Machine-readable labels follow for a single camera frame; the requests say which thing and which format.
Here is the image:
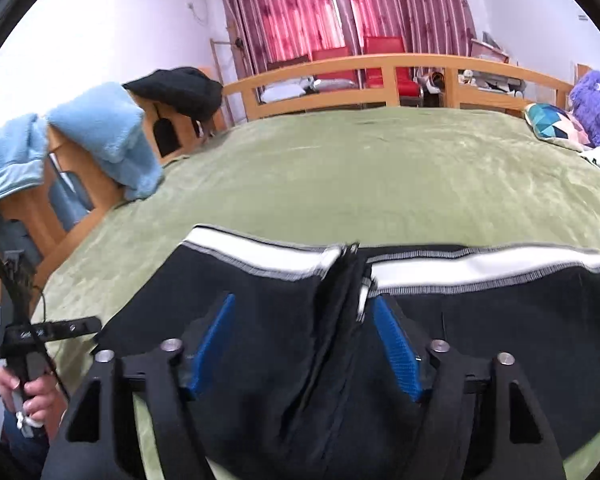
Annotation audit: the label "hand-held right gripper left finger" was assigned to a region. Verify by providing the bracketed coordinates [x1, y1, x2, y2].
[41, 292, 237, 480]

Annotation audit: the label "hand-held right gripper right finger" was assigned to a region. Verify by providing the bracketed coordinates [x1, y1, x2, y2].
[372, 296, 566, 480]

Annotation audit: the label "black pants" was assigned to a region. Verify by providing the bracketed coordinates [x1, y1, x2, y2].
[92, 225, 600, 480]

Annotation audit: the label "person's left hand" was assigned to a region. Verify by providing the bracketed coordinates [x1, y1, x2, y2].
[0, 365, 64, 442]

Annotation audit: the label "person's jeans leg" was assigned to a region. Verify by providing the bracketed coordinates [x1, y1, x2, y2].
[0, 410, 52, 480]

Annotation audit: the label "green blanket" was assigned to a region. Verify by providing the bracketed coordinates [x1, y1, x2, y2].
[40, 105, 600, 480]

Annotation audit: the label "light blue fleece garment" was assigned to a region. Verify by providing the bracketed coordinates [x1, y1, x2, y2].
[0, 112, 51, 213]
[45, 82, 165, 201]

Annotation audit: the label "black garment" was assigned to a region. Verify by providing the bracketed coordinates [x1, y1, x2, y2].
[122, 66, 225, 122]

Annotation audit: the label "geometric patterned pillow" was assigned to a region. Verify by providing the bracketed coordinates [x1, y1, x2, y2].
[524, 103, 594, 152]

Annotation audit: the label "red chair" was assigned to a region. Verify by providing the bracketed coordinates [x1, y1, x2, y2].
[310, 46, 357, 93]
[362, 35, 424, 99]

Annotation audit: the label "wooden coat rack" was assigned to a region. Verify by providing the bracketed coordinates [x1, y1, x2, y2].
[210, 22, 247, 87]

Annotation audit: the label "purple plush toy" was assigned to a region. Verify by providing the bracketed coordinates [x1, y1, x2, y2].
[569, 70, 600, 147]

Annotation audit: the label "red striped curtain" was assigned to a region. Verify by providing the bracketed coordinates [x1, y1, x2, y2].
[214, 0, 352, 68]
[337, 0, 478, 57]

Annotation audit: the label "black cable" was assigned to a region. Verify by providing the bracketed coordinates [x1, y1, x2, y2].
[0, 232, 72, 402]

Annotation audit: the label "wooden bed frame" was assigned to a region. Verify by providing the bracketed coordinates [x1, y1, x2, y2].
[0, 52, 600, 321]

